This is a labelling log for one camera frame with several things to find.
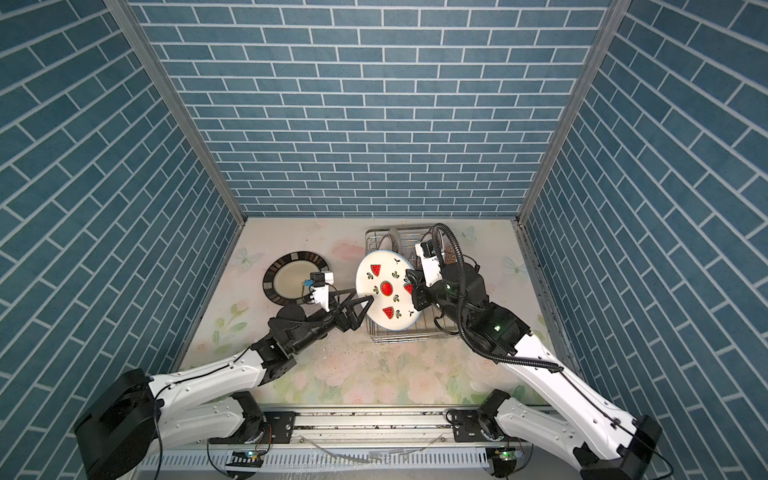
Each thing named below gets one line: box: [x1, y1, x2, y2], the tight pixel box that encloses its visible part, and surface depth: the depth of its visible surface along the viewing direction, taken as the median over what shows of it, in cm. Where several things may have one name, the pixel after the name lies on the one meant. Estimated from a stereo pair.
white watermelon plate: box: [356, 250, 422, 331], surface depth 74 cm
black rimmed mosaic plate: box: [262, 251, 329, 305], surface depth 105 cm
